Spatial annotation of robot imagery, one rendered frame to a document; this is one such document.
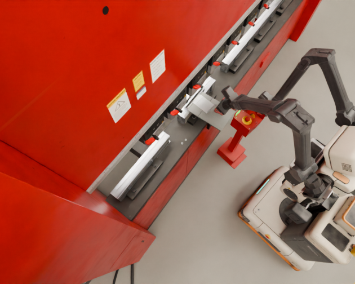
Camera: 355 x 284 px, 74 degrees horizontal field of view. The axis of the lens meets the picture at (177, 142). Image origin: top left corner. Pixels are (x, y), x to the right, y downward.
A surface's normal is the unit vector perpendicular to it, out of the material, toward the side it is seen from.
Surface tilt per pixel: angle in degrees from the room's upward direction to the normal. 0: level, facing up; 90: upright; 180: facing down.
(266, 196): 0
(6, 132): 90
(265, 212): 0
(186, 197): 0
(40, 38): 90
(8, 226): 90
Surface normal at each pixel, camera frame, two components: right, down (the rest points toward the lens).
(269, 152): 0.00, -0.40
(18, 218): 0.81, 0.54
